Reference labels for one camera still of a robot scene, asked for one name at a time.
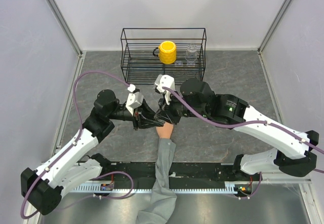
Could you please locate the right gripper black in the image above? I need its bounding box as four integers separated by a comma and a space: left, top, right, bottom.
154, 89, 208, 125

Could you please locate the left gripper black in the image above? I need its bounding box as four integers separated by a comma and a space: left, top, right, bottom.
108, 98, 164, 130

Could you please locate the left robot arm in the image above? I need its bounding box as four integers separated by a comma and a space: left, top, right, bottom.
20, 89, 163, 215

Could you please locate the grey sleeved forearm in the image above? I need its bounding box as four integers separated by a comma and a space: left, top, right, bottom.
136, 139, 177, 224

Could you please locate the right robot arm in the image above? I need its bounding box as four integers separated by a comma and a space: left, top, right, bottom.
154, 75, 323, 180

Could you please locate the person's left hand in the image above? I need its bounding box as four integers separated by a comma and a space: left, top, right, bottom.
156, 122, 174, 139

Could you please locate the small clear glass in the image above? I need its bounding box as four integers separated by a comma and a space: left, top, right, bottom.
174, 61, 183, 67

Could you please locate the clear upturned glass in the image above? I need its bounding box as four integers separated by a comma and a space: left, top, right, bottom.
185, 44, 197, 66

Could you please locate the yellow mug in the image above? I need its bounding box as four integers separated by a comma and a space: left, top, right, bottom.
152, 41, 177, 64

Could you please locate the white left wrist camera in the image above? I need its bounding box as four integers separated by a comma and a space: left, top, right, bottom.
126, 92, 144, 116

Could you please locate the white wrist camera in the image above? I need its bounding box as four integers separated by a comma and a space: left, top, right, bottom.
126, 92, 144, 116
154, 74, 175, 105

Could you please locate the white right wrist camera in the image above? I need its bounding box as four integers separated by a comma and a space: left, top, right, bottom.
154, 74, 175, 105

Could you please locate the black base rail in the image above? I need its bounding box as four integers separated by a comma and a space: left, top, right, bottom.
75, 161, 264, 192

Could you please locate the black wire dish rack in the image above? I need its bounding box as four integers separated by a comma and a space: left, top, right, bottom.
120, 27, 207, 85

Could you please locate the white slotted cable duct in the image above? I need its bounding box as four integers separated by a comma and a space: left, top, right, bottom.
70, 182, 242, 194

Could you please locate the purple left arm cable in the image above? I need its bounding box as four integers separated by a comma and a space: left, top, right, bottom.
20, 70, 137, 219

